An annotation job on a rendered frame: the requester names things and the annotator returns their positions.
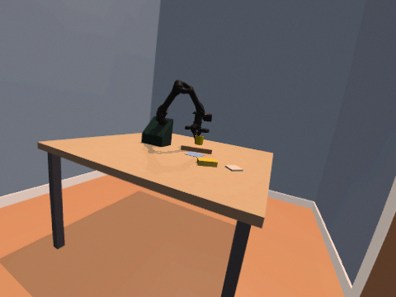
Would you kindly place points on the yellow rectangular block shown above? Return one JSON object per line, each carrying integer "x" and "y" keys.
{"x": 209, "y": 162}

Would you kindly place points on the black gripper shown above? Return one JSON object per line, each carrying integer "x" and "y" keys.
{"x": 199, "y": 131}

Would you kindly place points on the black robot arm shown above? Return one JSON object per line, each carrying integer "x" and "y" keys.
{"x": 181, "y": 87}

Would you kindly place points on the orange wooden bar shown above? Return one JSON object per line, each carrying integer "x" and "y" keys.
{"x": 195, "y": 149}

